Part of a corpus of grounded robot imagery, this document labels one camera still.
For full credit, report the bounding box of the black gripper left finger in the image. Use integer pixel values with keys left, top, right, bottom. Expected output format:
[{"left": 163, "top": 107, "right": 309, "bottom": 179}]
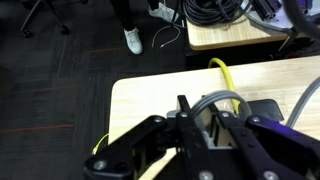
[{"left": 83, "top": 94, "right": 218, "bottom": 180}]

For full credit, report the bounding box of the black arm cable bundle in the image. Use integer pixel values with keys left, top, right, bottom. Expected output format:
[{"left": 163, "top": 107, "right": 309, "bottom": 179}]
[{"left": 283, "top": 0, "right": 320, "bottom": 40}]

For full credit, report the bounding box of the thin grey floor wire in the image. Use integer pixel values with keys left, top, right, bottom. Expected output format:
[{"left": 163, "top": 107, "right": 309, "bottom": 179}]
[{"left": 151, "top": 24, "right": 182, "bottom": 49}]

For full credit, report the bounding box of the black trouser leg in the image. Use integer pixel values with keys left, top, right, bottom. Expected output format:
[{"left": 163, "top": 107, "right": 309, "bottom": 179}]
[{"left": 110, "top": 0, "right": 136, "bottom": 32}]

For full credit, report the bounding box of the thin yellow wire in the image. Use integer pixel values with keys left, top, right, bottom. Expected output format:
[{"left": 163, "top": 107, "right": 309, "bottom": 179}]
[{"left": 92, "top": 132, "right": 110, "bottom": 155}]

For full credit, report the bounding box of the black cable coil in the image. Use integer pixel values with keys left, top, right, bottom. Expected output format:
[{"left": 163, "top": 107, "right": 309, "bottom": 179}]
[{"left": 182, "top": 0, "right": 253, "bottom": 28}]

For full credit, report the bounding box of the black metal bar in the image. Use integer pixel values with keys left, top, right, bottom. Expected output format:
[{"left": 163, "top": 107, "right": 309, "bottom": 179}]
[{"left": 253, "top": 0, "right": 283, "bottom": 20}]

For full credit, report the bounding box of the yellow power strip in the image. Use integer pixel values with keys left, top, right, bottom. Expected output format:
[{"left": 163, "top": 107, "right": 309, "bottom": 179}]
[{"left": 199, "top": 98, "right": 285, "bottom": 148}]

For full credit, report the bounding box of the yellow power strip cable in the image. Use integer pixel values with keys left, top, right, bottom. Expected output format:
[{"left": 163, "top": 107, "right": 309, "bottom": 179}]
[{"left": 208, "top": 57, "right": 242, "bottom": 116}]

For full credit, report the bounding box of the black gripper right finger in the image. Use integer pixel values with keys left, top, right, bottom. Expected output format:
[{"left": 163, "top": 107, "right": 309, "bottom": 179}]
[{"left": 213, "top": 103, "right": 320, "bottom": 180}]

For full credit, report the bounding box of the black chair base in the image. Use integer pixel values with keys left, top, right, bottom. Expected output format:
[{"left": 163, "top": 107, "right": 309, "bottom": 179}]
[{"left": 19, "top": 0, "right": 71, "bottom": 38}]

